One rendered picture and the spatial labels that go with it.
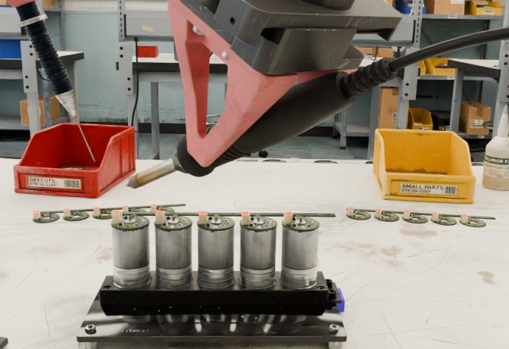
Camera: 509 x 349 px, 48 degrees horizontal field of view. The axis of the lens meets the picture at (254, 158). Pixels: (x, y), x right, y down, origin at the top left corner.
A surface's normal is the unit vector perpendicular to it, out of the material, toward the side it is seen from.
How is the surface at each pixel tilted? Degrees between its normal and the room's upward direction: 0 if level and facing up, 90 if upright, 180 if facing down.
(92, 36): 90
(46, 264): 0
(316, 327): 0
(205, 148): 98
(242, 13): 90
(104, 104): 90
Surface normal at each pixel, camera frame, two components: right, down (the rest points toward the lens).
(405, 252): 0.02, -0.97
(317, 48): 0.63, 0.62
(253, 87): -0.77, 0.42
